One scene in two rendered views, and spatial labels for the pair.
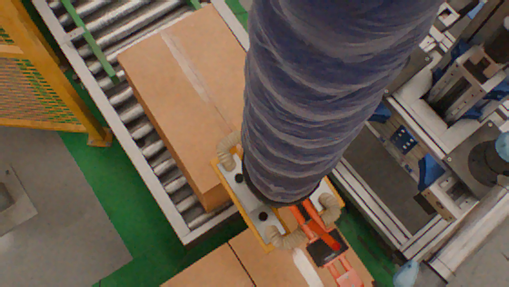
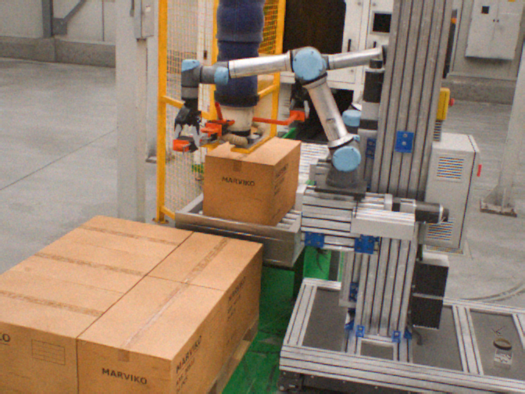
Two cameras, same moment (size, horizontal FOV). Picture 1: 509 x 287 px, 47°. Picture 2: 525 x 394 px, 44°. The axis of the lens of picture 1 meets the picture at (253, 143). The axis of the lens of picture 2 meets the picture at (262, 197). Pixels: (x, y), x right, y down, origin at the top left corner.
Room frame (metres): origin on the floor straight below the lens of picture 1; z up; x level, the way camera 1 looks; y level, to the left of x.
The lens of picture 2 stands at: (-1.39, -2.85, 1.91)
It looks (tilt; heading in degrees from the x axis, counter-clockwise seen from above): 19 degrees down; 54
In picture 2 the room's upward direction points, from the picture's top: 4 degrees clockwise
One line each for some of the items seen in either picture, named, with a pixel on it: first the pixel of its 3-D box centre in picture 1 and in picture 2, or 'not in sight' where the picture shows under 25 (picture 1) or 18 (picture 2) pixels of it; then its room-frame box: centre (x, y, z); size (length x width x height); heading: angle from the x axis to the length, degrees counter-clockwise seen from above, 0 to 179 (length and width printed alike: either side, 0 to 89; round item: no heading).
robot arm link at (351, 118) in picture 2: not in sight; (352, 124); (0.90, -0.43, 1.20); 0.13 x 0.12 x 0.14; 45
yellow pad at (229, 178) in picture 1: (250, 197); (216, 135); (0.34, -0.01, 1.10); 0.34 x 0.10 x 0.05; 37
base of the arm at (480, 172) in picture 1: (496, 160); (343, 173); (0.54, -0.78, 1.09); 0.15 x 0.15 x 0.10
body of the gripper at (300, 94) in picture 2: not in sight; (299, 89); (0.77, -0.13, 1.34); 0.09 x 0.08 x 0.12; 37
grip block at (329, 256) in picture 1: (326, 247); (216, 127); (0.20, -0.24, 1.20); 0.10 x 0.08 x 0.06; 127
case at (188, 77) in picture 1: (209, 113); (253, 180); (0.73, 0.18, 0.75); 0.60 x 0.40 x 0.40; 38
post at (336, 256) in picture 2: not in sight; (340, 220); (1.22, -0.07, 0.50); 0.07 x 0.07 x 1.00; 39
